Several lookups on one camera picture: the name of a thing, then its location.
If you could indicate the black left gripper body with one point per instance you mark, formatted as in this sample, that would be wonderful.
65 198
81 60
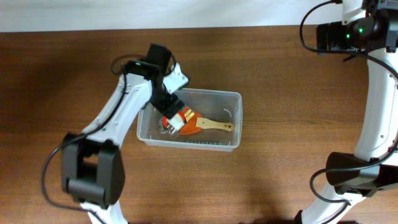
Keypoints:
165 101

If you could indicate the red handled pliers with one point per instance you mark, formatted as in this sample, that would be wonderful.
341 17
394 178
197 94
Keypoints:
177 122

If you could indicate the clear case coloured bits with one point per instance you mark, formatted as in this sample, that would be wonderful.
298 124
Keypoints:
186 113

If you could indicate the orange scraper wooden handle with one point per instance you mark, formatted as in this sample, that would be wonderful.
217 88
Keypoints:
198 123

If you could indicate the orange socket bit rail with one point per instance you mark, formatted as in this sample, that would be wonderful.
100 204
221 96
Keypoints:
205 143

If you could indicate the clear plastic container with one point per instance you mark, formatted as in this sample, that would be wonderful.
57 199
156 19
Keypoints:
219 106

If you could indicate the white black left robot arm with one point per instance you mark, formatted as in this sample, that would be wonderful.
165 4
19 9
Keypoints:
92 166

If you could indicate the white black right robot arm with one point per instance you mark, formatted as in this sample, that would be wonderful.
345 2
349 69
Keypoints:
368 29

